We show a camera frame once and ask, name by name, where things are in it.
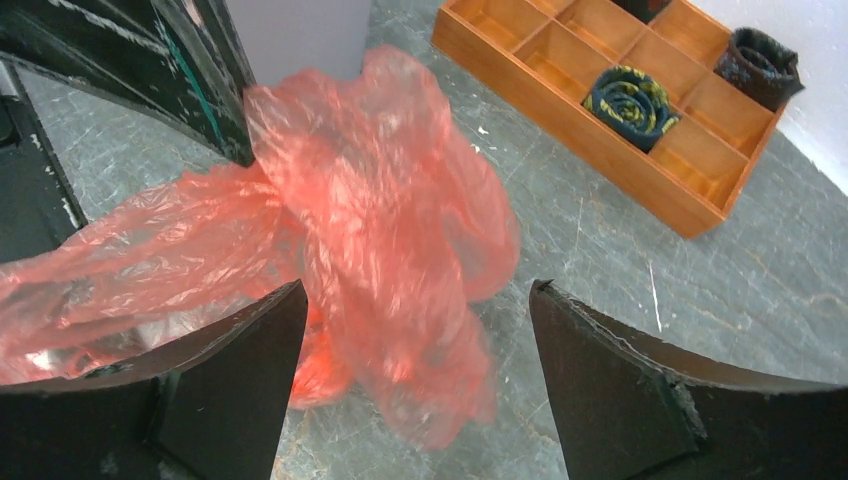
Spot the orange compartment tray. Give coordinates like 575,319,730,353
432,0,781,238

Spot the rolled black belt left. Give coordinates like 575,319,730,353
612,0,671,24

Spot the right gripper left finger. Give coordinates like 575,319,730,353
1,281,308,479

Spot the red plastic trash bag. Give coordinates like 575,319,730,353
1,45,521,449

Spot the grey trash bin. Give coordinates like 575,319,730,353
226,0,372,85

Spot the rolled black belt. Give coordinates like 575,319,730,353
713,27,805,112
612,0,671,24

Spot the rolled black belt right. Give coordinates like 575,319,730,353
713,27,805,112

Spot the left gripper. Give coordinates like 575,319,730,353
1,0,255,263

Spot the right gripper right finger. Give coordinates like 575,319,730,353
529,280,847,479

